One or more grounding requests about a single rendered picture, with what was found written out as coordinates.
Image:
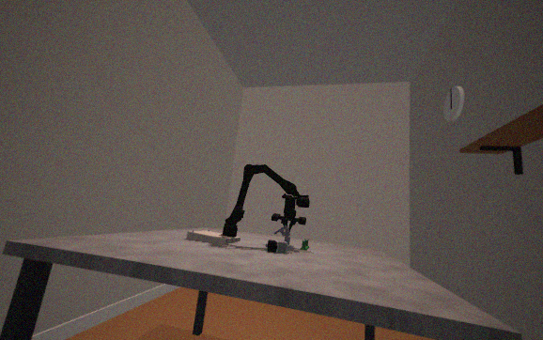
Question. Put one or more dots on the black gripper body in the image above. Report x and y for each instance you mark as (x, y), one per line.
(288, 216)

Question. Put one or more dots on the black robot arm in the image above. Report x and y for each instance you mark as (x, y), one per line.
(302, 201)

